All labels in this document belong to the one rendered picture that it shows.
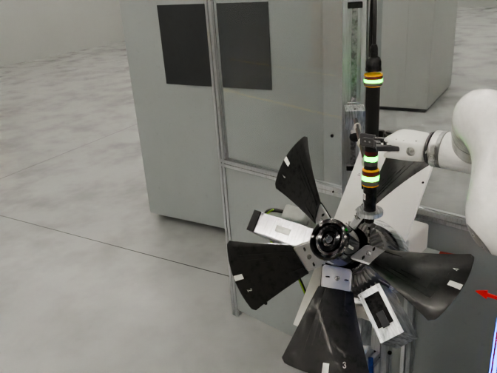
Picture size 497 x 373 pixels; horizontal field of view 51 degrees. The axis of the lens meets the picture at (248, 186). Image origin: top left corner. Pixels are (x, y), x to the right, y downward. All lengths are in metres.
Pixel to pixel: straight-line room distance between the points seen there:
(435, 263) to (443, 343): 1.05
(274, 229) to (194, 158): 2.34
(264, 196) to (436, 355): 1.07
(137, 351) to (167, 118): 1.80
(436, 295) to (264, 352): 1.75
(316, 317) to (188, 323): 1.86
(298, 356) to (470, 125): 0.84
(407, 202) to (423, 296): 0.45
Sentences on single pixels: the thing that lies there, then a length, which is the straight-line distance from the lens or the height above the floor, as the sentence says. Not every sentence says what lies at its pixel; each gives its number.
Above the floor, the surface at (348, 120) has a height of 1.40.
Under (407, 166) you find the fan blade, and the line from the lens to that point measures 1.47.
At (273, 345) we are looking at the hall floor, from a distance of 3.02.
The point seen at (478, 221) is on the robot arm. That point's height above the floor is 1.59.
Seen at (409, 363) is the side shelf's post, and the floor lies 0.39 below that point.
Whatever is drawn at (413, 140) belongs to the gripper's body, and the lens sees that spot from 1.25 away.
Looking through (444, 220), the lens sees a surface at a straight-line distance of 2.17.
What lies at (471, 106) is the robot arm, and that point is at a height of 1.71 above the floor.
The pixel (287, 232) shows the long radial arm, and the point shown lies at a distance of 1.73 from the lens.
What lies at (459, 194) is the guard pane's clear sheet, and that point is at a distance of 2.11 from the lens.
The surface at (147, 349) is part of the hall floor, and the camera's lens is 3.11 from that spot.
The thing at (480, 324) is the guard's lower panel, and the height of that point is 0.57.
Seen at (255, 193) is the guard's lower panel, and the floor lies 0.85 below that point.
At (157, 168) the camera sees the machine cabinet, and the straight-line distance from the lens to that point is 4.31.
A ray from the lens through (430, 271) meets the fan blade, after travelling 1.40.
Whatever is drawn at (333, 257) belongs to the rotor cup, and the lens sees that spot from 1.44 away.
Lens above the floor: 1.92
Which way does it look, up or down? 22 degrees down
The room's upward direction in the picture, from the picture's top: 4 degrees counter-clockwise
